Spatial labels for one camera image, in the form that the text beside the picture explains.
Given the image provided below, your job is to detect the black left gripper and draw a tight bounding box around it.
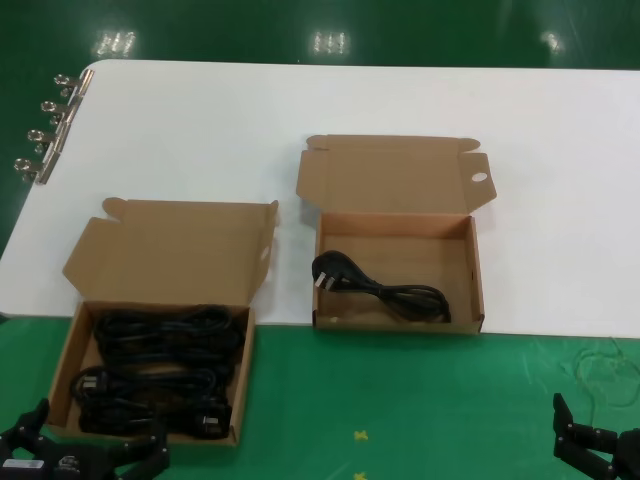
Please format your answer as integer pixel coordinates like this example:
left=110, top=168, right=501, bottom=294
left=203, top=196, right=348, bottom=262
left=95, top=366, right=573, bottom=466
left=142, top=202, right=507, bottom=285
left=0, top=398, right=172, bottom=480

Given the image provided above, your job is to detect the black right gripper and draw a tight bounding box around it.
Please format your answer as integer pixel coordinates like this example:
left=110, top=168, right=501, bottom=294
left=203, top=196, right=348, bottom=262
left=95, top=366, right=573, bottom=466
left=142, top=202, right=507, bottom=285
left=552, top=393, right=640, bottom=480

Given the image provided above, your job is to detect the black power cord with plug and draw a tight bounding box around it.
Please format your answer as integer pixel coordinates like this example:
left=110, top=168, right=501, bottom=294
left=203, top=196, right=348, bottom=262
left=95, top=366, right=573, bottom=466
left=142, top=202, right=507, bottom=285
left=310, top=252, right=453, bottom=325

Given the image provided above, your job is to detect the open brown cardboard box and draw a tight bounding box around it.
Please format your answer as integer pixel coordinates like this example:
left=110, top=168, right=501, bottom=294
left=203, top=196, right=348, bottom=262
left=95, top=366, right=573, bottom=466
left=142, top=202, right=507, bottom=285
left=294, top=133, right=499, bottom=335
left=47, top=197, right=280, bottom=450

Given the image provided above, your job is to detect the green table cloth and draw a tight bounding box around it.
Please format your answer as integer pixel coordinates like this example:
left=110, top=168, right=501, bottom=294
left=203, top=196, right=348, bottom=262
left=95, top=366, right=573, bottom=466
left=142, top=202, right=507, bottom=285
left=0, top=313, right=640, bottom=480

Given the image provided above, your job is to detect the silver metal binder clip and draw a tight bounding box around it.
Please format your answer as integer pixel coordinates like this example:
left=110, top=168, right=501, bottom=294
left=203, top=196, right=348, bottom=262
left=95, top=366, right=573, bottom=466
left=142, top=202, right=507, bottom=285
left=26, top=127, right=71, bottom=155
left=53, top=69, right=96, bottom=100
left=13, top=155, right=59, bottom=186
left=39, top=98, right=84, bottom=127

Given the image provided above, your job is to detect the coiled black power cord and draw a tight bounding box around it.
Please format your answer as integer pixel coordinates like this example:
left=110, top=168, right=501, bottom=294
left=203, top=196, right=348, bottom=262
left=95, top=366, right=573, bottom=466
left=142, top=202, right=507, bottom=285
left=94, top=303, right=242, bottom=366
left=71, top=366, right=234, bottom=404
left=79, top=397, right=235, bottom=442

